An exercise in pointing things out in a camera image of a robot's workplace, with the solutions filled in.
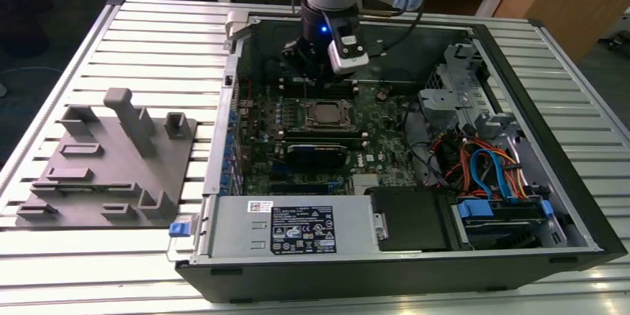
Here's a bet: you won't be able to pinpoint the silver chipset heatsink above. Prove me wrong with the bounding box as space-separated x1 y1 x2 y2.
351 173 384 187

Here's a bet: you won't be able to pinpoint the blue data wire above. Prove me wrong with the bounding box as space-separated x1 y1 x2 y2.
470 148 519 204

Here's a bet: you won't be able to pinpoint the green motherboard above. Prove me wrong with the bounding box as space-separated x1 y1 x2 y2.
235 77 436 198

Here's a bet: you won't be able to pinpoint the silver power supply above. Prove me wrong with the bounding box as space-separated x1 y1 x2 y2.
190 195 390 259

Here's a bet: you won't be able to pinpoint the metal socket cover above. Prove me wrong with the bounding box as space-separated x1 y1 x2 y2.
303 100 354 131

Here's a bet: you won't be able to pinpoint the orange power wires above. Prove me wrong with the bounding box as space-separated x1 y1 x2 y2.
457 137 535 200

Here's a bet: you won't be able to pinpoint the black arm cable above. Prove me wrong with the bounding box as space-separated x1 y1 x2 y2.
378 0 434 58

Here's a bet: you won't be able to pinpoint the silver drive cage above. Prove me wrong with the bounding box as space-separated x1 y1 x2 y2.
416 44 526 146

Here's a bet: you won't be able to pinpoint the black graphics card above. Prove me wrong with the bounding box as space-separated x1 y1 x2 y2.
283 142 351 173

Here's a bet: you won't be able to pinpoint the silver CPU green substrate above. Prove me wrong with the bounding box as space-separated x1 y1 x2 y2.
310 103 339 125

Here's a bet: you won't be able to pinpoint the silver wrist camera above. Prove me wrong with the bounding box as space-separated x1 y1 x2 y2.
327 18 371 75

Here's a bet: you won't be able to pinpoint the grey parts rack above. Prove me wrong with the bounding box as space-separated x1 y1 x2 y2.
13 88 199 229

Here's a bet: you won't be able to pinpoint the black plastic shroud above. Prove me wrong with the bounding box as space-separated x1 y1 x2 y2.
366 186 462 253

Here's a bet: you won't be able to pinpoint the black office chair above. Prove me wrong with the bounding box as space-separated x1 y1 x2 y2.
0 0 56 58

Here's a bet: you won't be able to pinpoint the CPU socket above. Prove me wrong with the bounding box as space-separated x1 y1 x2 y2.
299 98 358 134

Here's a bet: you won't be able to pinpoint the grey case release handle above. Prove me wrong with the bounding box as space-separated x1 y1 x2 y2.
223 10 254 50

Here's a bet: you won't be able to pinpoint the black PC case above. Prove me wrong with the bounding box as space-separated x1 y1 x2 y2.
167 10 629 304

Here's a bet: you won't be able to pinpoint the hard disk in blue carrier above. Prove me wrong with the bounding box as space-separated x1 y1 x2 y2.
455 198 550 252

